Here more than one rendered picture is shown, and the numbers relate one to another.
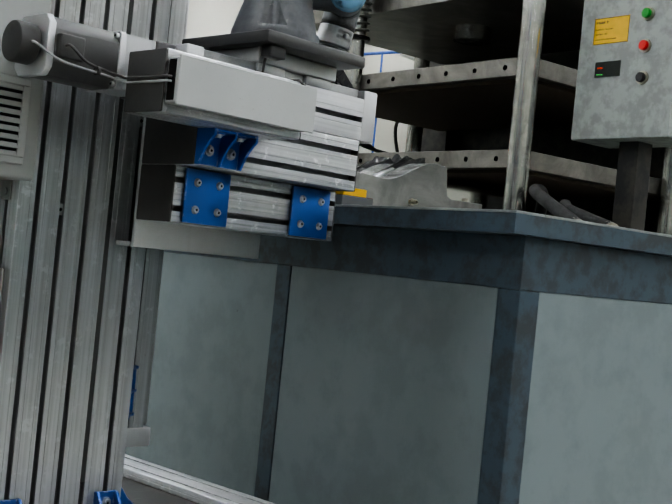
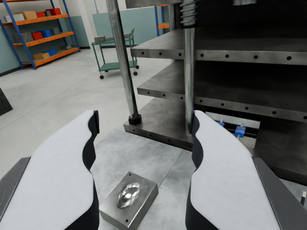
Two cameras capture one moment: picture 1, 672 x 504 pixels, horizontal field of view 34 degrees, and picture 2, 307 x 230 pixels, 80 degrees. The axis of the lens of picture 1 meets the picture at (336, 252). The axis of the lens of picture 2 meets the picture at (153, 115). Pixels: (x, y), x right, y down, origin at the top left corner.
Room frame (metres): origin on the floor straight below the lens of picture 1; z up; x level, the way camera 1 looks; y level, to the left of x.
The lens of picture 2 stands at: (2.71, 0.46, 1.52)
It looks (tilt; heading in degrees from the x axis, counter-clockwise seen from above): 32 degrees down; 344
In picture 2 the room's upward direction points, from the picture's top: 8 degrees counter-clockwise
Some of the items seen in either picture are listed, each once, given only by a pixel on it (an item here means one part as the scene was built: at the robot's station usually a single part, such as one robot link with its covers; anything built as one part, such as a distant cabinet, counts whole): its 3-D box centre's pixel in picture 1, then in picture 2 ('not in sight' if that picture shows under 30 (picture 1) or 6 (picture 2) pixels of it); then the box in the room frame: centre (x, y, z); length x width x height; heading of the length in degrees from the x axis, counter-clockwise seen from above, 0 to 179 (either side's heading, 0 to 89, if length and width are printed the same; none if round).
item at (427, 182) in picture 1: (367, 188); not in sight; (2.58, -0.06, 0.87); 0.50 x 0.26 x 0.14; 129
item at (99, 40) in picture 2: not in sight; (117, 53); (7.36, -0.19, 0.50); 0.98 x 0.55 x 1.01; 69
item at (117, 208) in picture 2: not in sight; (129, 200); (3.19, 0.46, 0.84); 0.20 x 0.15 x 0.07; 129
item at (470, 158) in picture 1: (469, 175); (236, 78); (3.63, -0.41, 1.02); 1.10 x 0.74 x 0.05; 39
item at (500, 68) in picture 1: (477, 99); (241, 38); (3.63, -0.41, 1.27); 1.10 x 0.74 x 0.05; 39
